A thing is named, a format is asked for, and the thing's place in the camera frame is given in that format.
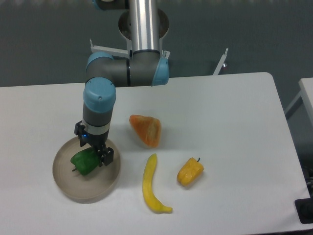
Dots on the black device at edge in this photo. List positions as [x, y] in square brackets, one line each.
[304, 209]

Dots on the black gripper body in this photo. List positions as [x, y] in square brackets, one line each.
[92, 135]

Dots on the beige round plate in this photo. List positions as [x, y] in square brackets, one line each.
[84, 189]

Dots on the yellow bell pepper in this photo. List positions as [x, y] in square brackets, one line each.
[190, 171]

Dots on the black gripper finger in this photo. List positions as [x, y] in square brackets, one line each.
[105, 155]

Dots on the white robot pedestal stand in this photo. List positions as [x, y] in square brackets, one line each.
[124, 25]

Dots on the green bell pepper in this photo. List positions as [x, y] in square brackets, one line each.
[85, 161]

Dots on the yellow banana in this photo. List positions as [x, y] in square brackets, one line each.
[147, 188]

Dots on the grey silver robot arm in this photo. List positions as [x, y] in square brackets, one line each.
[144, 66]

